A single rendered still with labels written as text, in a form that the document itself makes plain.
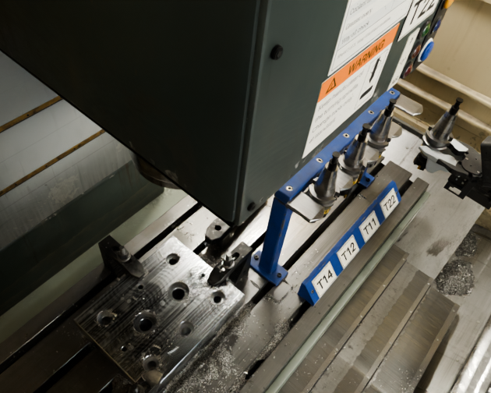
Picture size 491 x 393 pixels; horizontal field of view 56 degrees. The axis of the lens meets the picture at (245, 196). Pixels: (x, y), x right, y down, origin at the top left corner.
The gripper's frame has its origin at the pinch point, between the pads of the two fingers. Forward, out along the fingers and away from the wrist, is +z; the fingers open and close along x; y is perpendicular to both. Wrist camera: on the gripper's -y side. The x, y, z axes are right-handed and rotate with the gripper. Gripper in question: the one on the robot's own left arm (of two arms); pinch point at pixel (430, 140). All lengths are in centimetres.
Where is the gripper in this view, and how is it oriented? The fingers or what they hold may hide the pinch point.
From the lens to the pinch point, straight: 120.4
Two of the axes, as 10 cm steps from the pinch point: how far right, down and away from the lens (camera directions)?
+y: -1.2, 6.1, 7.8
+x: 6.4, -5.6, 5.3
